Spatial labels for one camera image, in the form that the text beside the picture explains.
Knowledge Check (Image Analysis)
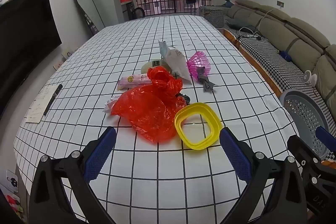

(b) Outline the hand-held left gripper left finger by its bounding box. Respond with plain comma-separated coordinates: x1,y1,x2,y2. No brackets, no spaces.
28,126,117,224

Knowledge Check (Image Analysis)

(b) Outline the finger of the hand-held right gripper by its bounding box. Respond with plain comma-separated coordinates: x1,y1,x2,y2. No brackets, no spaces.
287,135,326,177
316,126,336,155

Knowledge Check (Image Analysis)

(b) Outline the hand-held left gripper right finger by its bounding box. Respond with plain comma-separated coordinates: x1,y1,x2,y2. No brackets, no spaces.
218,127,307,224

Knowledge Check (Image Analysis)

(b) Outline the grey perforated plastic basket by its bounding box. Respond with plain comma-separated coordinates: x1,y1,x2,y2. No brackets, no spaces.
280,89,332,159

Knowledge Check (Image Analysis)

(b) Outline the yellow plastic ring lid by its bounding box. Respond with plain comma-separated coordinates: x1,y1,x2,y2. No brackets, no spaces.
174,102,223,150

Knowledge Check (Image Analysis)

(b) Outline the red plastic bag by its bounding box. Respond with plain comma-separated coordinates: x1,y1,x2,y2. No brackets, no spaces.
110,66,187,144

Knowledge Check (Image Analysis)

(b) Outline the small white fan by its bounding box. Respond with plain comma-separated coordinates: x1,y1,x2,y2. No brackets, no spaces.
302,70,318,86

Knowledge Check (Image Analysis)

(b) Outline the black pen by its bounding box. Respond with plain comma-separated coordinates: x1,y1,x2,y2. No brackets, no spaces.
43,84,63,116

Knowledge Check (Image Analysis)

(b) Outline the small black object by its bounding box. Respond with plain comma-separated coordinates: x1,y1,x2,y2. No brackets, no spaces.
176,93,191,104

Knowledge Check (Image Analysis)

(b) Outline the pink snack wrapper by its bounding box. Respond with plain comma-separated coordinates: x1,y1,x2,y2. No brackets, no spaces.
117,72,153,92

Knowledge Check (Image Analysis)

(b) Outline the white paper sheet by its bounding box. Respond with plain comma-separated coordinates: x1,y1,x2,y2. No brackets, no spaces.
25,85,61,124

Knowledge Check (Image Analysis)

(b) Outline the houndstooth sofa cover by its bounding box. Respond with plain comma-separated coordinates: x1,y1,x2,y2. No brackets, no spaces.
223,26,336,159

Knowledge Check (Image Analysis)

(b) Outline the white printed item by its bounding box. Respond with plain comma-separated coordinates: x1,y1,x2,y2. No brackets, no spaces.
6,170,19,191

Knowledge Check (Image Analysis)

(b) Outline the red printed item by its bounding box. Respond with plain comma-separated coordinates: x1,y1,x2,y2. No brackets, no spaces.
4,194,23,215

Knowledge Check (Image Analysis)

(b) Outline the beige round packet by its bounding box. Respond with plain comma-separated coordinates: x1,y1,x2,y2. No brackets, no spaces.
141,60,171,75

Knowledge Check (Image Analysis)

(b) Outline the white printed plastic wrapper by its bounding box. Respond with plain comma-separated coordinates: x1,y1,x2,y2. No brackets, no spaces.
158,40,192,83

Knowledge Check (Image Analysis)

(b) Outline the grey green sofa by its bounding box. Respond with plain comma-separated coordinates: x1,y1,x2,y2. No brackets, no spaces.
223,0,336,119

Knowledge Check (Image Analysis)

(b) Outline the dark green cushion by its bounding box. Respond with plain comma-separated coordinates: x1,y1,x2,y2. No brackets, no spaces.
226,17,250,30

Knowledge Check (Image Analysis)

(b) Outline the black television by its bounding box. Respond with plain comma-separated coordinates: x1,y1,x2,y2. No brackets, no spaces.
0,0,63,114

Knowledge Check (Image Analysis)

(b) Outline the houndstooth ottoman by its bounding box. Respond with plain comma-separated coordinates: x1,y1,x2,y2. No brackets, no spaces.
198,5,225,29

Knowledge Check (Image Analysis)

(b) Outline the black furniture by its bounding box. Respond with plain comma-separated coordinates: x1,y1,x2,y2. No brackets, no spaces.
122,2,145,21

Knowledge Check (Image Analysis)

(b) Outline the black cable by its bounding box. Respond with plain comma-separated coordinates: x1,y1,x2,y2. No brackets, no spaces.
234,32,263,49

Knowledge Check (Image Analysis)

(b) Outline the white cable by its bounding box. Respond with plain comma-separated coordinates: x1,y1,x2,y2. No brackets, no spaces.
239,9,275,36

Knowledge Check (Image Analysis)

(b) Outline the leaning wall mirror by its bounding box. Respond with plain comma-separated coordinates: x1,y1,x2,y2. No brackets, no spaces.
72,0,106,37

